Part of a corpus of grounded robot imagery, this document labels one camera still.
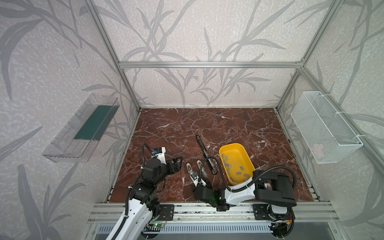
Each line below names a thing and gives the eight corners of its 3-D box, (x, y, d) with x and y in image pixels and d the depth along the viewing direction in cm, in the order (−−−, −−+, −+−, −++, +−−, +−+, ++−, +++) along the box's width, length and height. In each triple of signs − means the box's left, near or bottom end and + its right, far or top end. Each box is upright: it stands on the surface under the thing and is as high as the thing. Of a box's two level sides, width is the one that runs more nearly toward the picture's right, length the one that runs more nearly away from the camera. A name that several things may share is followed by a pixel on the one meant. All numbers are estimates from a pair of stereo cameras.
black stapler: (213, 175, 88) (213, 172, 85) (194, 139, 104) (194, 135, 101) (219, 172, 89) (220, 169, 86) (200, 136, 106) (200, 133, 102)
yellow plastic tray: (228, 186, 84) (230, 183, 79) (216, 152, 98) (216, 147, 93) (254, 179, 86) (258, 175, 82) (238, 146, 101) (240, 141, 96)
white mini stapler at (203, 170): (204, 178, 86) (204, 174, 81) (197, 165, 91) (197, 160, 87) (207, 177, 87) (207, 173, 82) (200, 163, 92) (200, 159, 87)
